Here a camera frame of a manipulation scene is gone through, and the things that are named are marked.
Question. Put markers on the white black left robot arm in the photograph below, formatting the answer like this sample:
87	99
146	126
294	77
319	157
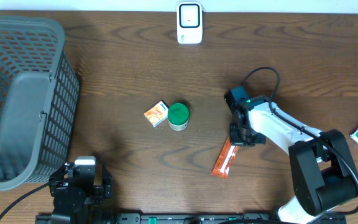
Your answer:
76	197

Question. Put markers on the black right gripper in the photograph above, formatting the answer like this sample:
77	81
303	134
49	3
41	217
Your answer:
235	140

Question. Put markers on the orange chocolate bar wrapper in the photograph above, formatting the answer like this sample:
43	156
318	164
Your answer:
223	163

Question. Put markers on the green lid jar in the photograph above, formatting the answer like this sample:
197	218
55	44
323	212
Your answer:
178	116

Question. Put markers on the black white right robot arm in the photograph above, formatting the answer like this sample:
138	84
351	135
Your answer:
323	172

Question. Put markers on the white barcode scanner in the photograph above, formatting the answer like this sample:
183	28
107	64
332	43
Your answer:
189	23

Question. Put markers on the grey plastic mesh basket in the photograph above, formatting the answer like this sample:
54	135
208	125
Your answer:
39	92

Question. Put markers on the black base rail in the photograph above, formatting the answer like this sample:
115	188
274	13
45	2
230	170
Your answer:
136	218

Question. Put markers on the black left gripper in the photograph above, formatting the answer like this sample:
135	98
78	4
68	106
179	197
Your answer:
104	191

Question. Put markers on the small orange box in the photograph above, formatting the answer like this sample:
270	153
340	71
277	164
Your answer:
157	113

